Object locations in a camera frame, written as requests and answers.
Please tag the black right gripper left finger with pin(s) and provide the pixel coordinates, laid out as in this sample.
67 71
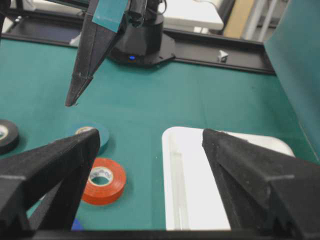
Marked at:
41 189

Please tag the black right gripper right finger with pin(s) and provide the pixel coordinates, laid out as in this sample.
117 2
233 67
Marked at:
262 189

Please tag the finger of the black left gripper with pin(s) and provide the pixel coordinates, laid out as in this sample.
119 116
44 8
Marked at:
96 42

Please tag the blue tape roll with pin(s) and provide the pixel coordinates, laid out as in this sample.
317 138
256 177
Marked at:
76 226

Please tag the teal tape roll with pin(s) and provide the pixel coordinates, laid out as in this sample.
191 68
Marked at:
79 127

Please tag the red tape roll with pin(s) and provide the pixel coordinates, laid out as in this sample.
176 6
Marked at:
107 193

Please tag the black tape roll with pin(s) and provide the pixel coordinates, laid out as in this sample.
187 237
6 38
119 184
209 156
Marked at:
9 136

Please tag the white plastic case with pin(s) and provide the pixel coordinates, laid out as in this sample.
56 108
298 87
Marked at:
192 198

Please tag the green table cloth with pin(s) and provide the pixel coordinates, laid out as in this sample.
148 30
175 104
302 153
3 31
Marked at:
137 105

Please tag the black table edge rail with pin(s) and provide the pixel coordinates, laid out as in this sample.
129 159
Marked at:
194 48

